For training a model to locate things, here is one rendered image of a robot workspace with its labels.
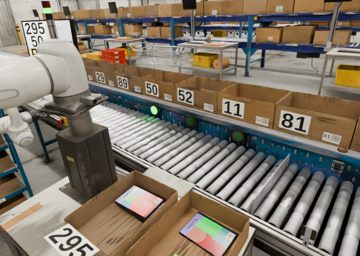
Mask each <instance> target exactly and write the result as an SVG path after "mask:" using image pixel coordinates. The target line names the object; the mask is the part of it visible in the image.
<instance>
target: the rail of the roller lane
mask: <svg viewBox="0 0 360 256"><path fill-rule="evenodd" d="M22 107H24V108H26V109H28V110H30V111H33V110H34V111H35V112H37V110H38V109H39V108H40V107H38V106H36V105H34V104H32V103H27V104H24V105H22ZM43 118H44V119H46V120H47V121H49V122H51V123H53V124H55V125H56V126H58V127H60V128H62V129H66V128H68V127H69V126H65V125H63V124H61V125H59V124H58V120H61V118H60V117H58V116H56V115H49V116H47V117H44V116H43ZM111 146H112V152H113V155H114V158H115V159H116V160H118V161H120V162H122V163H124V164H125V165H127V166H129V167H130V168H132V169H134V170H136V171H138V172H140V173H144V172H145V171H146V170H147V169H149V168H150V167H154V168H156V169H159V170H161V171H164V170H162V169H160V168H158V167H156V166H154V165H152V164H150V163H148V162H146V161H145V160H143V159H141V158H139V157H137V156H135V155H133V154H131V153H129V152H127V151H125V150H123V149H121V148H119V147H117V146H115V145H113V144H111ZM164 172H166V171H164ZM166 173H168V172H166ZM168 174H170V173H168ZM171 175H172V174H171ZM173 176H174V175H173ZM190 191H193V192H196V193H198V194H201V195H203V196H205V197H207V198H209V199H212V200H214V201H216V202H218V203H220V204H222V205H225V206H227V207H229V208H231V209H233V210H235V211H237V212H239V213H241V214H243V215H245V216H248V217H249V218H250V226H251V227H253V228H255V229H256V234H255V236H254V237H255V238H256V239H258V240H260V241H261V242H263V243H265V244H267V245H268V246H270V247H272V248H274V249H276V250H277V251H279V252H281V253H283V254H285V255H286V256H331V255H329V254H327V253H325V252H323V251H322V250H320V249H318V248H316V247H314V246H312V245H310V244H309V245H308V247H307V248H306V247H304V246H302V243H303V241H302V240H300V239H298V238H296V237H294V236H292V235H290V234H288V233H286V232H284V231H282V230H280V229H278V228H276V227H274V226H272V225H270V224H268V223H266V222H264V221H263V220H261V219H259V218H257V217H255V216H253V215H251V214H249V213H247V212H245V211H243V210H241V209H239V208H237V207H235V206H233V205H231V204H229V203H227V202H225V201H223V200H221V199H219V198H217V197H215V196H213V195H211V194H209V193H207V192H205V191H204V190H202V189H200V188H198V187H196V186H194V187H193V188H192V189H191V190H190Z"/></svg>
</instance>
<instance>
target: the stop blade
mask: <svg viewBox="0 0 360 256"><path fill-rule="evenodd" d="M289 158H290V153H289V154H288V156H287V157H286V158H285V159H284V161H283V162H282V163H281V164H280V166H279V167H278V168H277V169H276V171H275V172H274V173H273V174H272V176H271V177H270V179H269V180H268V181H267V182H266V184H265V185H264V186H263V187H262V189H261V190H260V191H259V192H258V194H257V195H256V196H255V197H254V199H253V202H252V212H251V215H253V214H254V213H255V211H256V210H257V208H258V207H259V206H260V204H261V203H262V202H263V200H264V199H265V198H266V196H267V195H268V194H269V192H270V191H271V189H272V188H273V186H274V185H275V184H276V182H277V181H278V180H279V178H280V177H281V176H282V174H283V173H284V172H285V170H286V169H287V168H288V164H289Z"/></svg>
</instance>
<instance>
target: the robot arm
mask: <svg viewBox="0 0 360 256"><path fill-rule="evenodd" d="M36 50H37V54H35V55H33V56H30V57H22V58H20V57H11V56H4V55H0V109H5V110H6V112H7V114H8V116H5V117H2V118H0V134H5V133H7V134H8V135H9V137H10V139H11V140H12V141H13V142H14V143H15V144H16V145H18V146H21V147H24V146H28V145H30V144H31V143H32V142H33V134H32V132H31V130H30V128H29V126H28V125H29V124H32V123H33V122H35V121H38V120H39V117H43V116H44V117H47V116H49V115H52V114H46V113H43V112H39V111H38V110H37V112H35V111H34V110H33V111H30V112H27V111H26V112H22V113H19V111H18V109H17V107H18V106H21V105H24V104H27V103H30V102H33V101H36V100H38V99H41V98H43V97H45V96H47V95H49V94H52V98H53V100H52V101H50V102H48V103H46V104H44V108H45V109H56V110H61V111H67V112H69V113H74V112H77V111H78V110H79V109H81V108H83V107H85V106H87V105H95V104H97V100H99V99H101V98H102V95H101V94H94V93H91V91H90V89H89V85H88V80H87V74H86V70H85V67H84V63H83V60H82V58H81V55H80V53H79V52H78V50H77V49H76V47H75V46H74V44H73V43H71V42H70V41H69V40H68V39H45V40H43V41H42V42H41V43H39V45H38V47H37V49H36Z"/></svg>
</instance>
